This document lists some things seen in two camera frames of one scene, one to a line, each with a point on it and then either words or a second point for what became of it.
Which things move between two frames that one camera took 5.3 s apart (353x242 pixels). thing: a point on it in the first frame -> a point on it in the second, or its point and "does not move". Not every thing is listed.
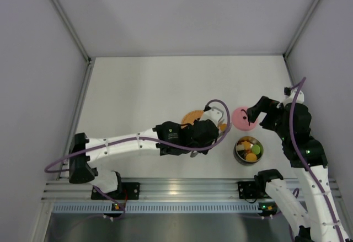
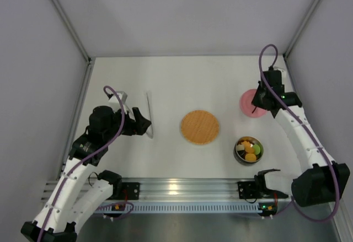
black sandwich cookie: [241, 153] -> [240, 148]
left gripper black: [210, 131] -> [132, 124]
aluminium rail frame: [161, 190] does not move
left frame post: [78, 38] does not move
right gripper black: [265, 104] -> [261, 100]
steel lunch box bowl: [248, 150] does not move
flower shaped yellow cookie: [247, 145] does not move
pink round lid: [240, 121] -> [249, 108]
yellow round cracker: [251, 157] does not move
